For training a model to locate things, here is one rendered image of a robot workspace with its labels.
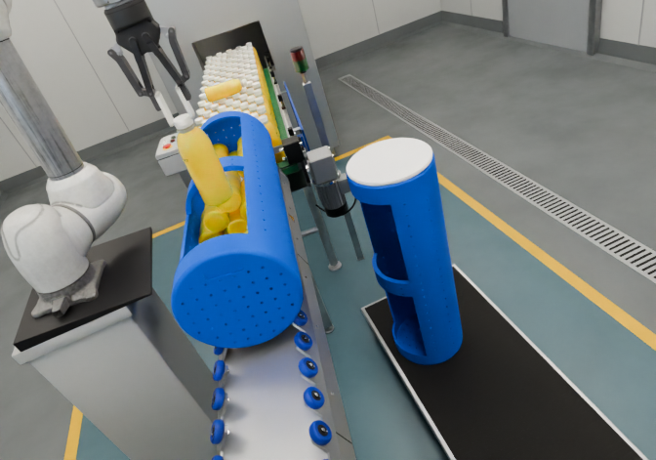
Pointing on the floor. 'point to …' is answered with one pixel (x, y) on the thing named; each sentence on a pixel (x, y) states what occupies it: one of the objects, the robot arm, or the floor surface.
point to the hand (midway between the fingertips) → (175, 105)
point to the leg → (323, 310)
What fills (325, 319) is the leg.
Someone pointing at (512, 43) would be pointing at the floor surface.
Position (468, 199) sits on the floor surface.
